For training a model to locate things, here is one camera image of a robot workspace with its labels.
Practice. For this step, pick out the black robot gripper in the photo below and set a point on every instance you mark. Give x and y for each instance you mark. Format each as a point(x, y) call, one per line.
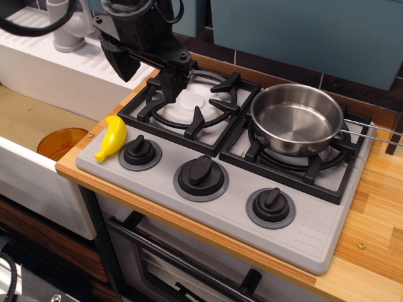
point(132, 32)

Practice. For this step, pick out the stainless steel pan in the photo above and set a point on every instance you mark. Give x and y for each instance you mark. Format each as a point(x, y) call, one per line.
point(298, 120)

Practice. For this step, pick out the left black burner grate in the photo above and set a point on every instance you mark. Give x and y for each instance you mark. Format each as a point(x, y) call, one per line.
point(202, 116)

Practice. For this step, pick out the black burner grate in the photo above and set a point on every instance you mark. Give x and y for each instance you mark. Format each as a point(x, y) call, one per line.
point(325, 175)
point(202, 116)

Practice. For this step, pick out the yellow toy banana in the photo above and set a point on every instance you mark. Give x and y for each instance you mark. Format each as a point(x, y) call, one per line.
point(114, 138)

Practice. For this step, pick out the left black stove knob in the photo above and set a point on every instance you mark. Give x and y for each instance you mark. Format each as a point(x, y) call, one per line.
point(140, 154)

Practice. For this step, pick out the black stove knob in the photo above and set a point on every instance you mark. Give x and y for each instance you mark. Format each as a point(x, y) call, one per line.
point(140, 154)
point(201, 180)
point(271, 208)

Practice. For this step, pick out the grey toy faucet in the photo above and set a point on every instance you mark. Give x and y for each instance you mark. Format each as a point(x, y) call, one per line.
point(70, 37)

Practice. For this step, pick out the white toy sink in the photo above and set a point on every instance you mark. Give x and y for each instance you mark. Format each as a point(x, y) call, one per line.
point(43, 90)

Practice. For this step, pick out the middle black stove knob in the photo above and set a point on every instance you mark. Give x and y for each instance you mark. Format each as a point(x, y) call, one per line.
point(201, 180)

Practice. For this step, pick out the orange plastic cup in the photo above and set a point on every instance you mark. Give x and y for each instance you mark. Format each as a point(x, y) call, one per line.
point(56, 144)

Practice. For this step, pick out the grey toy stove top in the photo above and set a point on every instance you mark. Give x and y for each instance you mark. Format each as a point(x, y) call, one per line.
point(308, 242)

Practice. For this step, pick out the right black stove knob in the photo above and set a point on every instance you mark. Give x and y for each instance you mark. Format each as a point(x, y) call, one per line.
point(271, 208)

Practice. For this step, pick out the right black burner grate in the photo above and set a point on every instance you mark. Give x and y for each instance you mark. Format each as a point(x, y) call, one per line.
point(325, 175)

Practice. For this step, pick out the teal backsplash panel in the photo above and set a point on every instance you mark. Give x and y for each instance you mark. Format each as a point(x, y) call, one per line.
point(359, 41)

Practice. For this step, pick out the toy oven door with handle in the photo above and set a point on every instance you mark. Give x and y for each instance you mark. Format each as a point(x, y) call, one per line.
point(168, 265)

